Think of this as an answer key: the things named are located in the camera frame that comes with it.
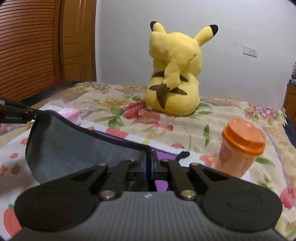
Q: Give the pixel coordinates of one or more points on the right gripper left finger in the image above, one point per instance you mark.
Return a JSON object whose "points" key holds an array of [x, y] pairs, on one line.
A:
{"points": [[141, 166]]}

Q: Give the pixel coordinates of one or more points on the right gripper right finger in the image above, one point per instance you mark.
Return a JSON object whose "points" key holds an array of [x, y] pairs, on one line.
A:
{"points": [[155, 165]]}

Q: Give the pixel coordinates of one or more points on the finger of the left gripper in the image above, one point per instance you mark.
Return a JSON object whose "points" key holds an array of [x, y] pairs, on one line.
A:
{"points": [[8, 102], [17, 115]]}

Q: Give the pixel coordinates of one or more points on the purple grey microfiber towel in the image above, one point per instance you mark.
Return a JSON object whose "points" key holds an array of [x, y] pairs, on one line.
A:
{"points": [[57, 147]]}

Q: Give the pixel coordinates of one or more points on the floral bed blanket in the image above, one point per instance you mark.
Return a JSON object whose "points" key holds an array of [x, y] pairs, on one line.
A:
{"points": [[187, 202]]}

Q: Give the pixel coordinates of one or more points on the pink tissue box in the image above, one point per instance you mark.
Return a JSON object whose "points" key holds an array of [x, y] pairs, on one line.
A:
{"points": [[59, 106]]}

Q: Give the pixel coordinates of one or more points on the wooden slatted wardrobe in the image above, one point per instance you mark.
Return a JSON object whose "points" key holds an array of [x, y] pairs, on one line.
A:
{"points": [[30, 49]]}

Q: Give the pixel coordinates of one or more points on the yellow Pikachu plush toy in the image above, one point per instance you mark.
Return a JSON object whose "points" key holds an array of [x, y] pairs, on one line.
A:
{"points": [[177, 61]]}

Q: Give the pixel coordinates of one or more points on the orange plastic lidded cup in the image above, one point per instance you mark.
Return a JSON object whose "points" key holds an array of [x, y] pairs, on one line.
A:
{"points": [[242, 143]]}

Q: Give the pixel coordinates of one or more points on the wooden door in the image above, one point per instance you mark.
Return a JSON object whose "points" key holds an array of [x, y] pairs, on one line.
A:
{"points": [[78, 40]]}

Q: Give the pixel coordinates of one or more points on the wooden sideboard cabinet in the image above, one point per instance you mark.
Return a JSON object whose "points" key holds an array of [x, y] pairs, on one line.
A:
{"points": [[289, 104]]}

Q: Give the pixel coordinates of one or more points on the stack of folded fabrics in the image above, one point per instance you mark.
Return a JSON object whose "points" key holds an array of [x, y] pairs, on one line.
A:
{"points": [[293, 76]]}

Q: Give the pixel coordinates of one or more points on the white wall switch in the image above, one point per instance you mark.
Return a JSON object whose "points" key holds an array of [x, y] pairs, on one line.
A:
{"points": [[249, 51]]}

